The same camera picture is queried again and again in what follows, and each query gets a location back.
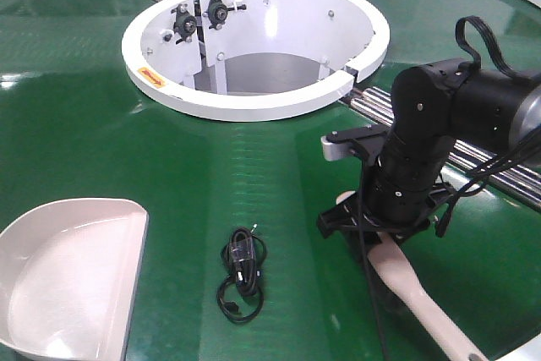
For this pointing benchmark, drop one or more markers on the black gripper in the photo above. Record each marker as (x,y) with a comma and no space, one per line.
(360,226)

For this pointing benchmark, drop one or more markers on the pink plastic dustpan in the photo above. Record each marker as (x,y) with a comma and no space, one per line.
(69,273)

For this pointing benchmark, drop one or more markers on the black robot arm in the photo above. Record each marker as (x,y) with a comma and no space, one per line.
(434,106)

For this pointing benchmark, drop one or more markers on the black bearing block right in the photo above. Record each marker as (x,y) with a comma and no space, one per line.
(217,12)

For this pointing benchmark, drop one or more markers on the black bearing block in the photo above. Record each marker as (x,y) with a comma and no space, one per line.
(217,12)
(185,24)

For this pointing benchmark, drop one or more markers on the black bearing block left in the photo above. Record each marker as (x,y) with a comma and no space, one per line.
(185,24)

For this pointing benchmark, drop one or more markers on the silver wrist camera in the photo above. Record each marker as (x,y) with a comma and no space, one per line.
(365,143)

